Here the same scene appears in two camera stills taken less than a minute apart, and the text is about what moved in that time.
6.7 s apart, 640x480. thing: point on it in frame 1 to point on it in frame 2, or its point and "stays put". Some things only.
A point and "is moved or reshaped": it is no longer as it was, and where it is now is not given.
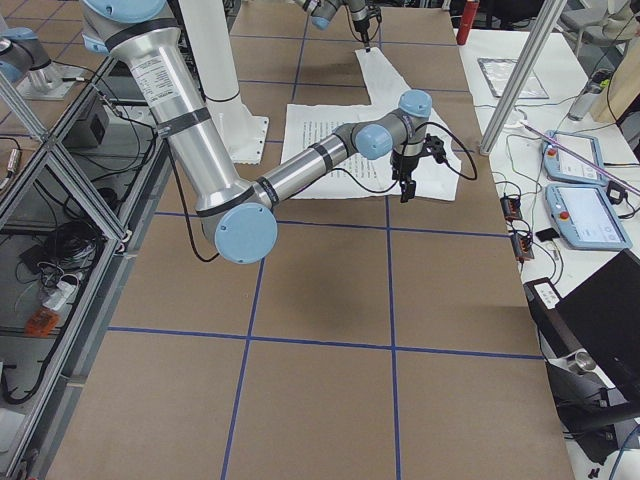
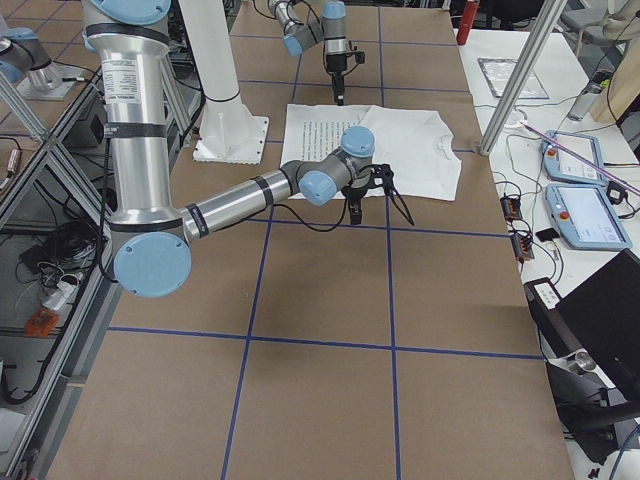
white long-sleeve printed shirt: [358, 178] is moved or reshaped
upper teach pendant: [558, 166] stays put
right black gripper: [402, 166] to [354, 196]
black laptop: [601, 311] stays put
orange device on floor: [41, 323] stays put
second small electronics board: [521, 247] stays put
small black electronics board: [511, 208] stays put
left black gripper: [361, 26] to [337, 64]
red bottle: [471, 9] stays put
